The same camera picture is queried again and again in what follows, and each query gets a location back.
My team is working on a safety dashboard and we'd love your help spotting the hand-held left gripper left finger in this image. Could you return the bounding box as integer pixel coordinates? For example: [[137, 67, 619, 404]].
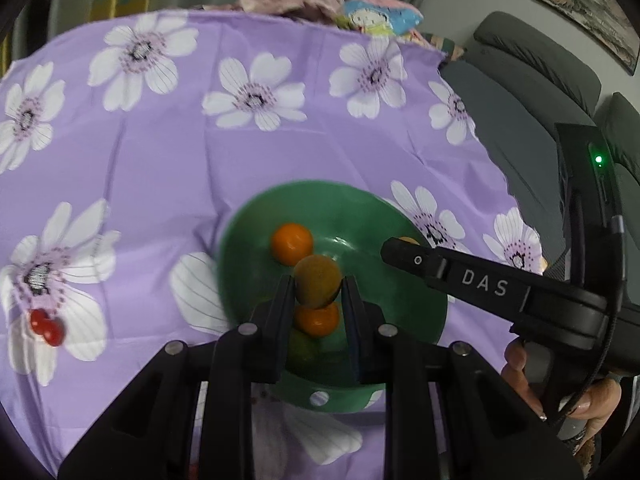
[[57, 274, 298, 480]]

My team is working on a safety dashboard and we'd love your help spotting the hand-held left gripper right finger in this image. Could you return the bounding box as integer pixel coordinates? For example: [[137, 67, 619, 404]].
[[341, 275, 583, 480]]

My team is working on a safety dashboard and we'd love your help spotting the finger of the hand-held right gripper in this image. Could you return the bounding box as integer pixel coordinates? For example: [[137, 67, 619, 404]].
[[380, 237, 532, 320]]

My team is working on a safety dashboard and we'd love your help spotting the green lime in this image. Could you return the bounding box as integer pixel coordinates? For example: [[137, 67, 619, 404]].
[[287, 327, 321, 368]]

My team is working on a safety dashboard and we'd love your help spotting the yellowish green mandarin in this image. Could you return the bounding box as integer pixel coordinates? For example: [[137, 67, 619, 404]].
[[292, 255, 343, 310]]

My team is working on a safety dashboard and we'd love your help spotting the green bowl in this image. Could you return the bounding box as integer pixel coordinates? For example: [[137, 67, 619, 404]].
[[217, 180, 448, 415]]

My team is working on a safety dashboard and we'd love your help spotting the person's right hand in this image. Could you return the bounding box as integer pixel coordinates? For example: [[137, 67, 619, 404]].
[[502, 341, 622, 442]]

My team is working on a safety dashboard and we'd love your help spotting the grey sofa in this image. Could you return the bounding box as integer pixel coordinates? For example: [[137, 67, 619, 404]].
[[442, 10, 640, 376]]

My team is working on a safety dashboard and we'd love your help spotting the purple floral tablecloth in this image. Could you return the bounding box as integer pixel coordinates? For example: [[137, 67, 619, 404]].
[[0, 10, 548, 480]]

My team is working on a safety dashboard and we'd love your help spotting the cartoon print pillow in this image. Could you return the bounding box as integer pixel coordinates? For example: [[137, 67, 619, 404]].
[[340, 0, 426, 37]]

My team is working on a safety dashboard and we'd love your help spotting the framed wall painting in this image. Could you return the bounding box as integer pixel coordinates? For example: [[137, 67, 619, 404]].
[[532, 0, 640, 72]]

